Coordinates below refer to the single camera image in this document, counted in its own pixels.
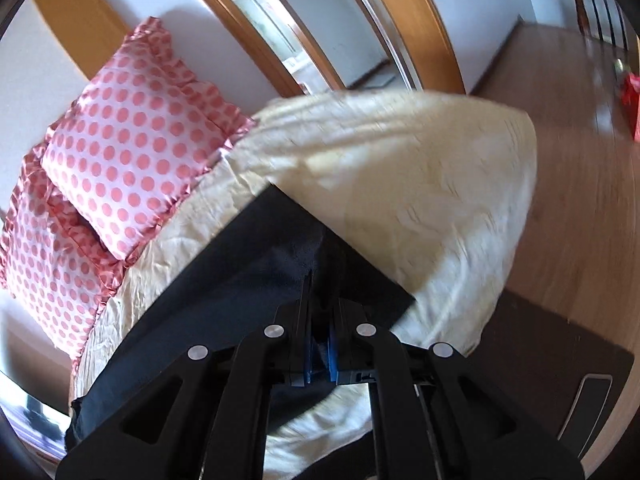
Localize pink polka-dot pillow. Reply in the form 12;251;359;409
42;18;254;261
1;142;125;370

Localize cream bed sheet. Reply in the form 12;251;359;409
85;90;537;479

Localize black pants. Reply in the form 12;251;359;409
65;185;416;448

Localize dark floor mat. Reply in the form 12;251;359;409
470;289;634;458

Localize right pink polka-dot pillow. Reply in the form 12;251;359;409
42;18;254;261

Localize red object on floor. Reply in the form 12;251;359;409
620;70;640;143

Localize left pink polka-dot pillow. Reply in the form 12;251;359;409
1;142;125;370

